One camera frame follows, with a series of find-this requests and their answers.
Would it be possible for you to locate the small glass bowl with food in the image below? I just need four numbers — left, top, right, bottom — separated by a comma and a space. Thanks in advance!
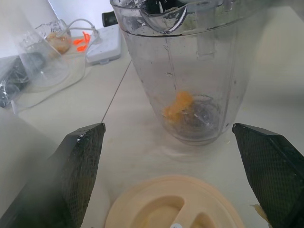
35, 19, 72, 55

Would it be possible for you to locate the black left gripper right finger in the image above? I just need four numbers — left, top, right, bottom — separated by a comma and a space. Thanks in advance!
232, 123, 304, 228

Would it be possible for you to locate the plastic bag with dark items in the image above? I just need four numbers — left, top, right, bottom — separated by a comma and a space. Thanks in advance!
0, 51, 46, 108

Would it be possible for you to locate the white power strip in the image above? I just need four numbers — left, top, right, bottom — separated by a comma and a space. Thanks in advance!
85, 23, 122, 66

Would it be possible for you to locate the clear plastic blender jar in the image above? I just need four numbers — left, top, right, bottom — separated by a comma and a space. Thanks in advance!
109, 0, 265, 147

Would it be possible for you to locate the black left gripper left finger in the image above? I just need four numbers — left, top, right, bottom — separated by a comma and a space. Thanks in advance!
0, 123, 106, 228

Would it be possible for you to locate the cream blender lid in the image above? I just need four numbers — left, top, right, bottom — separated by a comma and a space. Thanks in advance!
104, 175, 246, 228

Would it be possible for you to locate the orange food piece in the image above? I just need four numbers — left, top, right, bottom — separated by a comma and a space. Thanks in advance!
162, 91, 194, 124

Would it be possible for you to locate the clear plastic cup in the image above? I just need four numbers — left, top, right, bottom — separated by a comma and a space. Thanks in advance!
13, 23, 72, 94

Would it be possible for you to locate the tan brown food scrap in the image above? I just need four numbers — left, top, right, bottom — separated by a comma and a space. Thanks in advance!
250, 203, 269, 224

